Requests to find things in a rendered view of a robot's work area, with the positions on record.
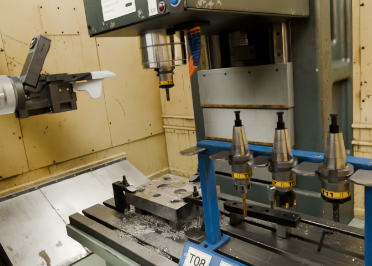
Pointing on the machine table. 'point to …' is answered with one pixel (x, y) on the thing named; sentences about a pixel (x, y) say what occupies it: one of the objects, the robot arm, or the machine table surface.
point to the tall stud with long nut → (271, 195)
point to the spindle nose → (161, 48)
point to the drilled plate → (155, 205)
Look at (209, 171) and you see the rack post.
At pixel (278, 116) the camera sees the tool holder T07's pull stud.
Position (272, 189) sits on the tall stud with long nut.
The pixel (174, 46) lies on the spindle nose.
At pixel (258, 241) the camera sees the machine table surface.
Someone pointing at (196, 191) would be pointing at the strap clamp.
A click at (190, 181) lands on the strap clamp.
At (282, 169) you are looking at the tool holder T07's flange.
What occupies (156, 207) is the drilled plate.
